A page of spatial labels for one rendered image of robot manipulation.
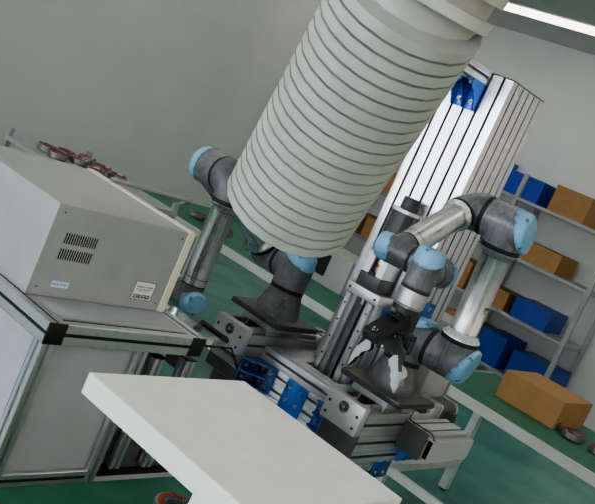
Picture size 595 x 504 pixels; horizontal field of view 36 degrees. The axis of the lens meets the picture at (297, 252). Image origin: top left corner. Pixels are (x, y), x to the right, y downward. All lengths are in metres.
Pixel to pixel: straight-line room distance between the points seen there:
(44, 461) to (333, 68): 1.31
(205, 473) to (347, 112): 0.53
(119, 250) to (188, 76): 7.24
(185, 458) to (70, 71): 7.31
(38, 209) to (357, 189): 1.06
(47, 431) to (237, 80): 7.88
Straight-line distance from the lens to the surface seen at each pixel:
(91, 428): 2.04
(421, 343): 2.68
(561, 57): 9.45
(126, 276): 2.06
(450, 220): 2.51
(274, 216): 1.01
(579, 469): 4.37
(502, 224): 2.57
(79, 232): 1.93
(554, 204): 8.47
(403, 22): 0.90
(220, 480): 1.20
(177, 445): 1.25
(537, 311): 8.37
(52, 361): 1.88
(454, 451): 2.94
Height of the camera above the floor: 1.67
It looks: 8 degrees down
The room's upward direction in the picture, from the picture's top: 24 degrees clockwise
